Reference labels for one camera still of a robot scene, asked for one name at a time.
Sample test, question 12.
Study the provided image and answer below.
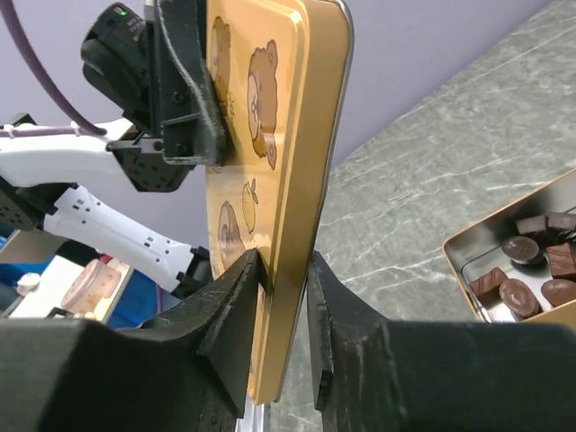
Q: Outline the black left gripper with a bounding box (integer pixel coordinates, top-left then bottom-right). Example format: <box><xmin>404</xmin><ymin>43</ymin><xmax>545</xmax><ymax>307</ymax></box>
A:
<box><xmin>80</xmin><ymin>1</ymin><xmax>227</xmax><ymax>192</ymax></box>

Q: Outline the brown square chocolate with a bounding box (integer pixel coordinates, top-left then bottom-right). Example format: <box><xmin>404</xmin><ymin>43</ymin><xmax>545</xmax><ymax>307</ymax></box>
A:
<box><xmin>546</xmin><ymin>243</ymin><xmax>576</xmax><ymax>282</ymax></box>

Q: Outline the pink round container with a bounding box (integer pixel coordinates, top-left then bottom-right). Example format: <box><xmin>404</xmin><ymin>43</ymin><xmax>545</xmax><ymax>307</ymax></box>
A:
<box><xmin>60</xmin><ymin>259</ymin><xmax>122</xmax><ymax>315</ymax></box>

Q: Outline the gold tin box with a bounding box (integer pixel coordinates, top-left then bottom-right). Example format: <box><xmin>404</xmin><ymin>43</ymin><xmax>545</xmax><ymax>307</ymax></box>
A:
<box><xmin>442</xmin><ymin>170</ymin><xmax>575</xmax><ymax>329</ymax></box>

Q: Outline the dark chocolate cube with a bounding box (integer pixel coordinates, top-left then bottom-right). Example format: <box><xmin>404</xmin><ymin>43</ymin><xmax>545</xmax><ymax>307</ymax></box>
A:
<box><xmin>515</xmin><ymin>214</ymin><xmax>548</xmax><ymax>239</ymax></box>

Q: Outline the brown chocolate cube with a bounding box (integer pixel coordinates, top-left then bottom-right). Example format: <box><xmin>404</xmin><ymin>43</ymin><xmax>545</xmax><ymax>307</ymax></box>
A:
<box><xmin>469</xmin><ymin>266</ymin><xmax>509</xmax><ymax>302</ymax></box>

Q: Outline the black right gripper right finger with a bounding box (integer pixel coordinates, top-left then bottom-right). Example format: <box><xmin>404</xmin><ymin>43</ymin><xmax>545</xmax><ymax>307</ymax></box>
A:
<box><xmin>306</xmin><ymin>253</ymin><xmax>575</xmax><ymax>431</ymax></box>

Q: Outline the silver tin lid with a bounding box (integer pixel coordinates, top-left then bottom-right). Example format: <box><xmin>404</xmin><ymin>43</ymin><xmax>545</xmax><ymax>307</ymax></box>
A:
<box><xmin>206</xmin><ymin>1</ymin><xmax>354</xmax><ymax>404</ymax></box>

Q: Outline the dark chocolate piece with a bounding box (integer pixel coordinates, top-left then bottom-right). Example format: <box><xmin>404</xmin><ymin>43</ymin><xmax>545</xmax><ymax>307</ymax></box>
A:
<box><xmin>547</xmin><ymin>212</ymin><xmax>576</xmax><ymax>242</ymax></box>

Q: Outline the dark round chocolate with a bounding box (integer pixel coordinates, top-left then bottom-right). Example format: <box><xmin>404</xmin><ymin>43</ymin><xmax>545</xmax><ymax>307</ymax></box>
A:
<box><xmin>501</xmin><ymin>236</ymin><xmax>545</xmax><ymax>266</ymax></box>

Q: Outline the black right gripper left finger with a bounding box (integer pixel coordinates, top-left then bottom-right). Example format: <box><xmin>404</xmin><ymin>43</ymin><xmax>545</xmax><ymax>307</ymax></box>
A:
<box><xmin>1</xmin><ymin>249</ymin><xmax>262</xmax><ymax>431</ymax></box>

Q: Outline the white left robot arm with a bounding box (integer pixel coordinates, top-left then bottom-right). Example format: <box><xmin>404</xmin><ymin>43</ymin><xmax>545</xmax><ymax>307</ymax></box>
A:
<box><xmin>1</xmin><ymin>1</ymin><xmax>227</xmax><ymax>299</ymax></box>

